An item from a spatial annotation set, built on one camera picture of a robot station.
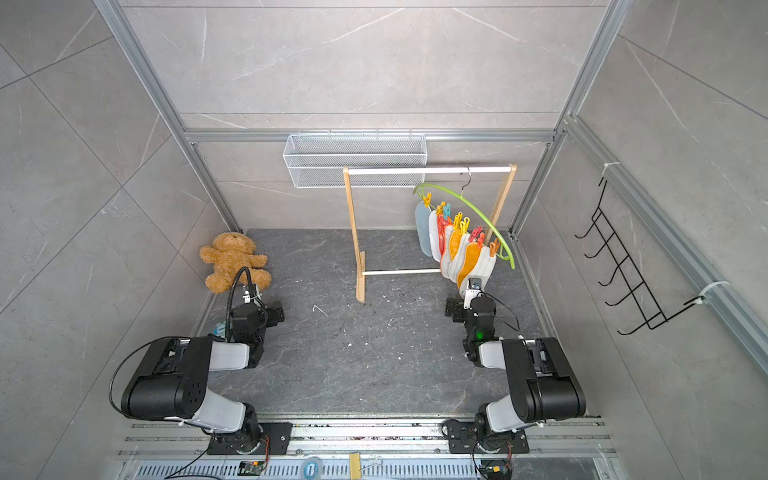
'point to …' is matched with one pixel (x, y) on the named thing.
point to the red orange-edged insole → (443, 223)
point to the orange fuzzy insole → (469, 261)
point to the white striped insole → (482, 268)
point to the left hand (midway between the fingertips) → (264, 298)
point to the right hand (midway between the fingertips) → (469, 293)
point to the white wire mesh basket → (318, 159)
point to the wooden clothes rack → (361, 272)
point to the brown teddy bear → (229, 253)
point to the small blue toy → (220, 329)
